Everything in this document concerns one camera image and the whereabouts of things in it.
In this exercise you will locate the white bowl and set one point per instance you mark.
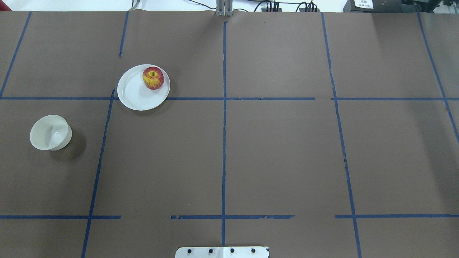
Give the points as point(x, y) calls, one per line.
point(50, 133)

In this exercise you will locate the grey aluminium frame post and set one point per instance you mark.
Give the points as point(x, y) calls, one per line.
point(224, 8)

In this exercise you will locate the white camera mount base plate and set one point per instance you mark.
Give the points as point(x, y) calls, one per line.
point(223, 252)

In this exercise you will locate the red yellow apple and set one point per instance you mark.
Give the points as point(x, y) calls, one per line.
point(153, 77)

